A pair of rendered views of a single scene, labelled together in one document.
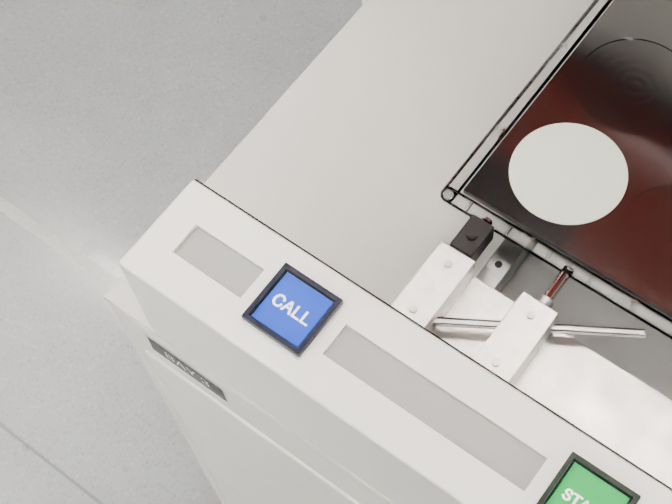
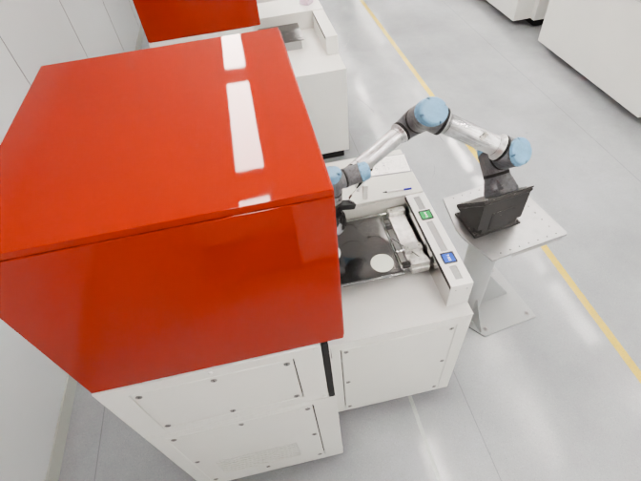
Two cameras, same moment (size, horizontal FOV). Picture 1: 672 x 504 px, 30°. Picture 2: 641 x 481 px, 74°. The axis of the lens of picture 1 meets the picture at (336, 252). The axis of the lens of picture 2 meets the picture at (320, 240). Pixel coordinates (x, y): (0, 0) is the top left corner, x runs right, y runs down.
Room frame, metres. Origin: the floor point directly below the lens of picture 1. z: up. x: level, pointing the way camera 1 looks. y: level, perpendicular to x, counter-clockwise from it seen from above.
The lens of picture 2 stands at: (1.57, 0.30, 2.37)
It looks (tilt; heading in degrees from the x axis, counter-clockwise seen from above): 48 degrees down; 218
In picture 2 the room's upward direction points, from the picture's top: 7 degrees counter-clockwise
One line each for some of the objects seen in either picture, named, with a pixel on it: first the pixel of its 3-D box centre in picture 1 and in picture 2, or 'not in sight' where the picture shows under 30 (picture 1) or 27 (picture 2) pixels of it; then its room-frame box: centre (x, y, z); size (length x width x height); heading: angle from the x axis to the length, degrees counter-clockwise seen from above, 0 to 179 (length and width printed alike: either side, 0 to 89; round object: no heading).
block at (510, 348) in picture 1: (512, 345); (413, 248); (0.37, -0.13, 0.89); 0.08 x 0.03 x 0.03; 135
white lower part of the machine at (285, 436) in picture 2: not in sight; (253, 364); (1.05, -0.62, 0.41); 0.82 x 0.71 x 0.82; 45
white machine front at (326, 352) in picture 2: not in sight; (308, 277); (0.81, -0.38, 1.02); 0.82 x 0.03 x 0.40; 45
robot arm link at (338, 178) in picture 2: not in sight; (332, 181); (0.54, -0.42, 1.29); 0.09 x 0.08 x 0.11; 147
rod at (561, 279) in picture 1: (554, 289); not in sight; (0.41, -0.17, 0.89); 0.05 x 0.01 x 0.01; 135
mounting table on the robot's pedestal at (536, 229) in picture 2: not in sight; (494, 225); (-0.08, 0.12, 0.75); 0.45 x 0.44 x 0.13; 143
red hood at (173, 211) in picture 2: not in sight; (191, 199); (1.03, -0.60, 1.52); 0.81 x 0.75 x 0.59; 45
